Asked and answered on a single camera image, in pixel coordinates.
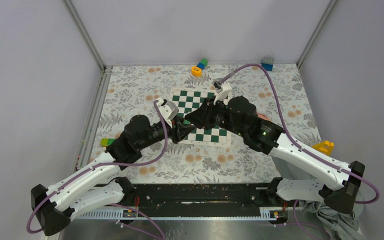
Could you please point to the orange round toy brick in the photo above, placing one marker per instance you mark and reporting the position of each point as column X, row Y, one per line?
column 196, row 71

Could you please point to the yellow toy piece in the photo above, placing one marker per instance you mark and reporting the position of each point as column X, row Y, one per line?
column 325, row 147

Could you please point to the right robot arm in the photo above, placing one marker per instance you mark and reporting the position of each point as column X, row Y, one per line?
column 336, row 183

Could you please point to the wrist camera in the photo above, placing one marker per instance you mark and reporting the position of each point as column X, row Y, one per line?
column 222, row 88
column 167, row 109

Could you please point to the floral tablecloth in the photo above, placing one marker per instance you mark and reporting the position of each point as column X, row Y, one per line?
column 132, row 90

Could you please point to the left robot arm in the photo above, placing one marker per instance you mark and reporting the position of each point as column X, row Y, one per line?
column 97, row 184

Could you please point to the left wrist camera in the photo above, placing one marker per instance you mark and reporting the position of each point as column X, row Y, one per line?
column 167, row 109

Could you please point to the aluminium frame rail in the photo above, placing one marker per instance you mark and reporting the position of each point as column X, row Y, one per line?
column 88, row 137

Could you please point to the grey cloth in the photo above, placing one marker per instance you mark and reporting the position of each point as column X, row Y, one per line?
column 339, row 225

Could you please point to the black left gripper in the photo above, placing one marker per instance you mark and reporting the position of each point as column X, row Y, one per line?
column 180, row 130

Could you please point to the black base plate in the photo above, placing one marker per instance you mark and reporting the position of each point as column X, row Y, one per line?
column 199, row 200

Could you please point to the blue grey toy brick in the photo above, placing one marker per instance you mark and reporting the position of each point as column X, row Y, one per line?
column 268, row 63

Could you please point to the blue green toy block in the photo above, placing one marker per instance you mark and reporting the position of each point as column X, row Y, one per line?
column 202, row 64

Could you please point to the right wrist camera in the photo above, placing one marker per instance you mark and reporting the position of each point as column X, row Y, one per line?
column 222, row 88

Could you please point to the person's hand painted nails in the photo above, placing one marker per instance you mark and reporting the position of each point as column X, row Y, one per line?
column 262, row 116

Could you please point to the green white chessboard mat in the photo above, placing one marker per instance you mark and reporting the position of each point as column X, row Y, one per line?
column 188, row 102

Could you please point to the green yellow toy brick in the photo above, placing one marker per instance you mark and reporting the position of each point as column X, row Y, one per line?
column 105, row 142

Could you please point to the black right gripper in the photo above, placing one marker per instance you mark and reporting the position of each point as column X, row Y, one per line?
column 202, row 117

